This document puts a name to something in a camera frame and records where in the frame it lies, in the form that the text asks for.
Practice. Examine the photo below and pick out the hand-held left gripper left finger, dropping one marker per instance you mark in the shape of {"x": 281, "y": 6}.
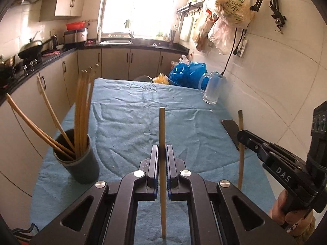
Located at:
{"x": 154, "y": 168}

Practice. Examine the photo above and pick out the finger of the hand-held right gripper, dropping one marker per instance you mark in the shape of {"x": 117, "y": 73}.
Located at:
{"x": 253, "y": 144}

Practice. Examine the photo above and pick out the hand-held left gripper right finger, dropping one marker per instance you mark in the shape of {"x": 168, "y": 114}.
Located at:
{"x": 170, "y": 168}

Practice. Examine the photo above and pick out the tan wooden chopstick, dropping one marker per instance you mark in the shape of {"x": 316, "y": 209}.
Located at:
{"x": 241, "y": 168}
{"x": 162, "y": 127}

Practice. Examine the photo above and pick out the dark round utensil holder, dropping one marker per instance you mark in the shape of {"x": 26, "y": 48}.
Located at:
{"x": 81, "y": 168}

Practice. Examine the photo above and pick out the person's right forearm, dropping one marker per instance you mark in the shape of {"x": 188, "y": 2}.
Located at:
{"x": 304, "y": 225}

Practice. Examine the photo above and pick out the person's right hand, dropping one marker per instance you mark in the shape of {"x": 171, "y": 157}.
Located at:
{"x": 278, "y": 206}

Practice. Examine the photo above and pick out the black phone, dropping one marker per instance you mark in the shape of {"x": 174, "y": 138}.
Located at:
{"x": 231, "y": 130}

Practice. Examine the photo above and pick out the blue tablecloth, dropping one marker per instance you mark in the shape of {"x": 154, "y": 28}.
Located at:
{"x": 132, "y": 112}

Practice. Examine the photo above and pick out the clear glass mug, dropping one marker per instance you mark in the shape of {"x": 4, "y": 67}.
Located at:
{"x": 214, "y": 89}

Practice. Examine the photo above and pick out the yellow plastic bag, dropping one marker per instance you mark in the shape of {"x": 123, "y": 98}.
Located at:
{"x": 161, "y": 79}

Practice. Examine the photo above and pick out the grey metal basin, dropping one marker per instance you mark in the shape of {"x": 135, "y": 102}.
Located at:
{"x": 143, "y": 77}

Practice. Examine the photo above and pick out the blue plastic bag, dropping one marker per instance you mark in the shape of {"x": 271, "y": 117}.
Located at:
{"x": 187, "y": 75}

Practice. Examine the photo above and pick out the white plastic bag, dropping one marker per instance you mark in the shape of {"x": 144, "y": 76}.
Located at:
{"x": 182, "y": 61}

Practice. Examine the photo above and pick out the clear hanging plastic bag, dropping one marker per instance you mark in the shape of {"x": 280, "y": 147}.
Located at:
{"x": 222, "y": 38}

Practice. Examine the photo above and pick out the brownish hanging plastic bag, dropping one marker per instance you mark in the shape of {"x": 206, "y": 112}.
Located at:
{"x": 203, "y": 33}

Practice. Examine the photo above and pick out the steel sink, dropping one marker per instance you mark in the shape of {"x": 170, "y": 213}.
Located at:
{"x": 115, "y": 41}

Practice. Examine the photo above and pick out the beige base cabinets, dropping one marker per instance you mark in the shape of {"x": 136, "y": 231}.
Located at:
{"x": 23, "y": 143}

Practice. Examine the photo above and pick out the green printed plastic bag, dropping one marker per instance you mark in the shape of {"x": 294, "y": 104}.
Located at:
{"x": 235, "y": 7}

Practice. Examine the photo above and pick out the steel faucet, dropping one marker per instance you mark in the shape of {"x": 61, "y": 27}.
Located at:
{"x": 129, "y": 29}

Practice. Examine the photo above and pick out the white bottle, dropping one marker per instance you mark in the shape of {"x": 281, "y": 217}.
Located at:
{"x": 98, "y": 34}

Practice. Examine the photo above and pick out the black countertop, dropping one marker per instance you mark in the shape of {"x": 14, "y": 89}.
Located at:
{"x": 51, "y": 58}

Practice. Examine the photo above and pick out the silver countertop appliance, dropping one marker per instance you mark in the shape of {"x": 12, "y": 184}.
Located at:
{"x": 76, "y": 35}

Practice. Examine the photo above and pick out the kitchen window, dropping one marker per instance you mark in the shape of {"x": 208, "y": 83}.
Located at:
{"x": 143, "y": 7}

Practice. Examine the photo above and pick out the red plastic basin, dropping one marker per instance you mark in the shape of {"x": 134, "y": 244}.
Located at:
{"x": 76, "y": 25}

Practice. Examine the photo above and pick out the gas stove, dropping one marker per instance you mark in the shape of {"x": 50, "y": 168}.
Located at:
{"x": 29, "y": 63}

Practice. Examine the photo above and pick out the black wok with lid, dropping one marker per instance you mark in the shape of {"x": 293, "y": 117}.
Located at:
{"x": 32, "y": 48}

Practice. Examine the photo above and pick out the brass kettle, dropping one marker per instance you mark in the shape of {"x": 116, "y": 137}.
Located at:
{"x": 7, "y": 61}

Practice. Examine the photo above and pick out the wall power socket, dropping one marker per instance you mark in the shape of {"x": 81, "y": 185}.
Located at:
{"x": 241, "y": 48}

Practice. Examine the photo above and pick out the metal wall shelf rack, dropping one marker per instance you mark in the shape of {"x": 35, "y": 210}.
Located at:
{"x": 190, "y": 7}

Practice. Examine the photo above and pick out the beige wall cabinets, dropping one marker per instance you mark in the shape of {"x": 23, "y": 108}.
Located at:
{"x": 69, "y": 2}

